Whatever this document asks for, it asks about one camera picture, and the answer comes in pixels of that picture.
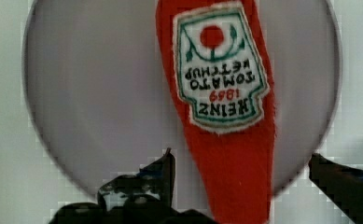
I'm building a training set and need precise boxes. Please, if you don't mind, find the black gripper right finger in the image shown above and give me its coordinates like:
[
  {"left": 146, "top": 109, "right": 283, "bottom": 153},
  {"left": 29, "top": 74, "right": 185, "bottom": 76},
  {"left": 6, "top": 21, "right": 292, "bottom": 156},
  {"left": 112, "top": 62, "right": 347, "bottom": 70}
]
[{"left": 308, "top": 153, "right": 363, "bottom": 224}]

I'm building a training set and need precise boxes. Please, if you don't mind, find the round grey plate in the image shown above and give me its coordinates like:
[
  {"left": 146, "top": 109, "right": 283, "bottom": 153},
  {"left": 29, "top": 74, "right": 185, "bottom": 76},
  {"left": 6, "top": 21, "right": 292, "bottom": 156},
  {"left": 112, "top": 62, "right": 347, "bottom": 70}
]
[{"left": 23, "top": 0, "right": 342, "bottom": 198}]

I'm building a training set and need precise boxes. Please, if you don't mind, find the red plush ketchup bottle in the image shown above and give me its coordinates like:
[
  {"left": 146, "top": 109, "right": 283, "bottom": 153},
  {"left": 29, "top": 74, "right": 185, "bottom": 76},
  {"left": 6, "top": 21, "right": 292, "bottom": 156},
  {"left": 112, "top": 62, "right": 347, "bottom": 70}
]
[{"left": 156, "top": 0, "right": 276, "bottom": 224}]

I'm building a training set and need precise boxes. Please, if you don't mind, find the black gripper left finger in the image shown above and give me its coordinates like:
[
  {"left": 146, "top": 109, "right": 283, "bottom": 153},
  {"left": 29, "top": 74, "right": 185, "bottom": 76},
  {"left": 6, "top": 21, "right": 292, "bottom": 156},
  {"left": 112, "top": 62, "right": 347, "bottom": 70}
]
[{"left": 96, "top": 147, "right": 175, "bottom": 211}]

